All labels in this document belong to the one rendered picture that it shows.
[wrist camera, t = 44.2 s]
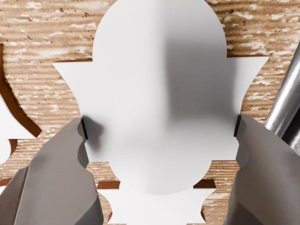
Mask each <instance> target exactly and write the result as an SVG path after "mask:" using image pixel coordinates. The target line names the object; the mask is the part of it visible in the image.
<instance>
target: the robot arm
mask: <svg viewBox="0 0 300 225"><path fill-rule="evenodd" d="M234 137H236V139H237V140H238V142H239V147H238V150H237V154H236V158H235V159H236V162H237V163H238V165H239V167H240V170H238V171H237V173H236V176H235V180H234V183H233V187H232V190H231V193H230V196H229V204H228V212H227V221H228V223H229V225H300V157H299V155H298V154H297V153H296V152H295V151H294V150H293V149H292V148H291V147H290V146H289V145H288V144H287V143H286V142H285V141H283V140H282V139H281V138H280V137H278V136H277V135H276V134H274V133H273V132H271V131H270V130H269V129H268V128H266V127H265V126H263V125H262V124H261V123H259V122H258V121H256V120H255V119H254V118H252V117H251V116H250V115H248V114H238V117H237V122H236V125H235V130H234ZM87 139H88V136H87V132H86V128H85V124H84V121H83V118H82V117H81V118H79V117H76V118H74V119H72V120H71V121H70V122H69V123H68V124H67V125H65V126H64V127H63V128H62V129H61V130H60V131H58V132H57V133H56V134H55V135H54V136H53V137H52V138H51V139H50V140H49V141H48V142H47V143H46V144H45V145H44V146H43V147H42V148H41V149H40V150H39V151H38V152H37V153H36V154H35V156H34V157H33V158H32V160H31V161H30V162H29V164H28V165H27V167H25V168H21V169H18V171H17V172H16V174H15V175H14V176H13V177H12V179H11V180H10V181H9V183H8V184H7V186H6V187H5V188H4V190H3V191H2V192H1V194H0V225H103V222H104V216H103V211H102V207H101V203H100V199H99V195H98V191H97V188H96V183H95V180H94V177H93V174H92V173H91V172H89V171H88V170H86V168H87V166H88V164H89V159H88V155H87V151H86V148H85V142H86V140H87Z"/></svg>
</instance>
